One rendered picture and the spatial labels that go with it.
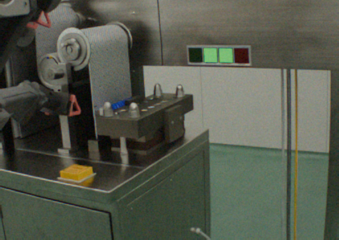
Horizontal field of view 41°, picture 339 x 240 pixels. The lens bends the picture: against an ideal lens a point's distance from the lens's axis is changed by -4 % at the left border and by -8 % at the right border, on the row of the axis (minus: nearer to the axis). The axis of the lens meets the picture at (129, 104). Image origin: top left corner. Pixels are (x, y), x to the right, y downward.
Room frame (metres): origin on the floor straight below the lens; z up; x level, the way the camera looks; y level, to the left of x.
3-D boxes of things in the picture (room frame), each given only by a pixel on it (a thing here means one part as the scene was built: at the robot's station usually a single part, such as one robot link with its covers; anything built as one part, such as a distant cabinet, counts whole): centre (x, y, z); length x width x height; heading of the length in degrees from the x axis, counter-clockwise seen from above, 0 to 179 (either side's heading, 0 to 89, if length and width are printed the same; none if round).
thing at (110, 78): (1.68, 0.06, 1.11); 0.23 x 0.01 x 0.18; 146
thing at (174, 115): (1.61, -0.15, 0.97); 0.10 x 0.03 x 0.11; 146
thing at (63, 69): (1.60, 0.23, 1.05); 0.06 x 0.05 x 0.31; 146
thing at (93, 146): (1.68, 0.06, 0.92); 0.28 x 0.04 x 0.04; 146
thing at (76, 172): (1.33, 0.17, 0.91); 0.07 x 0.07 x 0.02; 56
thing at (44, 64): (1.78, 0.20, 1.18); 0.26 x 0.12 x 0.12; 146
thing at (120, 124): (1.65, -0.06, 1.00); 0.40 x 0.16 x 0.06; 146
